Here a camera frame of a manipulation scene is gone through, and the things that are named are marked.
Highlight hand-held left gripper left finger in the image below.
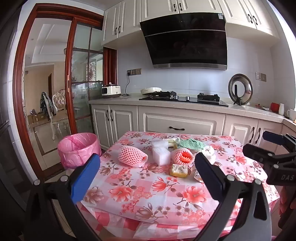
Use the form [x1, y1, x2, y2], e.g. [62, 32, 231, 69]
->
[24, 153, 102, 241]

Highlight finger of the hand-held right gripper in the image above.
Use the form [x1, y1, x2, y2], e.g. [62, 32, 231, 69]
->
[242, 143, 287, 168]
[262, 130, 296, 154]

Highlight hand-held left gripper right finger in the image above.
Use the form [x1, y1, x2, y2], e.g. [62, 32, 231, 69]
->
[195, 152, 272, 241]

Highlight white paper towel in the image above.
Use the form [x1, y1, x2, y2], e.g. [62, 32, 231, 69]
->
[202, 146, 217, 163]

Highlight yellow sponge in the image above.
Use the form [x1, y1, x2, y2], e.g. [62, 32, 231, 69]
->
[170, 164, 189, 179]

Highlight trash bin with pink bag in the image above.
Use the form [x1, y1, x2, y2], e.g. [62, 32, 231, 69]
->
[58, 133, 101, 170]

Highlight green zigzag striped cloth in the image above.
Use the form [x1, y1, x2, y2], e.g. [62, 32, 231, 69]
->
[174, 138, 208, 153]

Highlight white foam packing piece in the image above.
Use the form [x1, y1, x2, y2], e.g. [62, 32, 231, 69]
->
[151, 140, 171, 150]
[152, 147, 172, 166]

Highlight pink foam fruit net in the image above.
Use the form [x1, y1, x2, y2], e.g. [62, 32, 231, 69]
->
[118, 146, 149, 168]

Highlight person's right forearm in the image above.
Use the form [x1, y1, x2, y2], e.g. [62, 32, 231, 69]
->
[279, 185, 296, 216]

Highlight black lid stand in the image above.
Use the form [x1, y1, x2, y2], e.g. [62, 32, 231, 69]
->
[232, 84, 251, 106]

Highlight pink floral tablecloth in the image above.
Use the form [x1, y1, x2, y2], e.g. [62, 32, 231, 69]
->
[80, 131, 281, 241]

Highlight white base cabinet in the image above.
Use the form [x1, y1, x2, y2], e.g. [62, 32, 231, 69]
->
[88, 93, 296, 158]

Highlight white upholstered dining chair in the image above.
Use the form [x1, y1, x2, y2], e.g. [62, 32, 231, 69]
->
[49, 90, 70, 140]

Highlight cardboard boxes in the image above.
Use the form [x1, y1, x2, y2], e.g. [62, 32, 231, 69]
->
[29, 110, 47, 122]

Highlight black gas hob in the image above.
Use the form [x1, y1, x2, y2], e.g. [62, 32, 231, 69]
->
[138, 90, 229, 108]

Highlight dark patterned garment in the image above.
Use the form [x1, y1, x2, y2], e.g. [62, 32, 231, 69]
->
[40, 92, 58, 120]

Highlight glass sliding door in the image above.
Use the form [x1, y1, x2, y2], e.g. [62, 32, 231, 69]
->
[65, 16, 104, 135]

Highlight white rice cooker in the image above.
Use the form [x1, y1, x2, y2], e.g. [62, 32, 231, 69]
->
[101, 82, 122, 99]

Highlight dark grey refrigerator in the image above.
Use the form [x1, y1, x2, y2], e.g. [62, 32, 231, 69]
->
[0, 5, 35, 216]

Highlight white tall cupboard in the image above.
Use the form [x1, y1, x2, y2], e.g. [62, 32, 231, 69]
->
[22, 53, 32, 135]

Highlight cream electric skillet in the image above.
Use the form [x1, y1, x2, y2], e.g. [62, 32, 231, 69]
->
[140, 87, 163, 95]

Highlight black range hood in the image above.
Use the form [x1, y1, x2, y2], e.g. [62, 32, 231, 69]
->
[139, 12, 228, 70]

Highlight black power cable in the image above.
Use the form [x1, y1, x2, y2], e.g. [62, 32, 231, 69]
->
[120, 71, 131, 97]

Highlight red wooden door frame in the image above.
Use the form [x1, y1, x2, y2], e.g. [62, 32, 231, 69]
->
[13, 3, 105, 181]

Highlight red wooden window frame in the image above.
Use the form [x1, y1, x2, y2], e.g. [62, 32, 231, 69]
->
[103, 46, 118, 87]

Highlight white wall cabinet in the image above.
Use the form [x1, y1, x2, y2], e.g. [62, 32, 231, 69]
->
[101, 0, 282, 46]

